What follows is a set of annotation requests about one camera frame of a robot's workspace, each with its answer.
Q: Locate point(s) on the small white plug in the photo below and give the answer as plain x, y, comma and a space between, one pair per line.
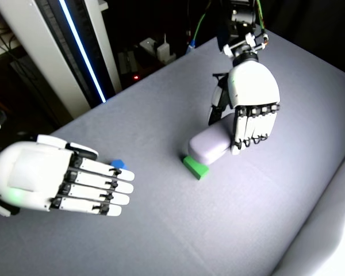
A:
148, 44

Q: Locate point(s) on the blue toy block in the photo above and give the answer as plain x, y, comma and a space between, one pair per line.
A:
119, 164

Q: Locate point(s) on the grey table cloth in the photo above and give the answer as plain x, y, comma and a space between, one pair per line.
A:
161, 230

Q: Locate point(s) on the white power adapter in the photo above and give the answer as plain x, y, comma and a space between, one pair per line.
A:
164, 51

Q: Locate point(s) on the green toy block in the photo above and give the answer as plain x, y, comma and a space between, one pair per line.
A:
195, 168

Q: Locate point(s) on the lavender glasses case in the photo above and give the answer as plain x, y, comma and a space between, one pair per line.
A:
207, 143

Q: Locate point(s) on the white column with light strip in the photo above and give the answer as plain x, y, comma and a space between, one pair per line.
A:
37, 43

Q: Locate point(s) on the white shelf board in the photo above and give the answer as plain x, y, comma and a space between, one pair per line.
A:
0, 50

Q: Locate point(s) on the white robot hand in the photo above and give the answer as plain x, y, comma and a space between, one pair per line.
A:
31, 172
253, 86

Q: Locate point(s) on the black power strip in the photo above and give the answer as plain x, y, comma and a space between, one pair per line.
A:
128, 61

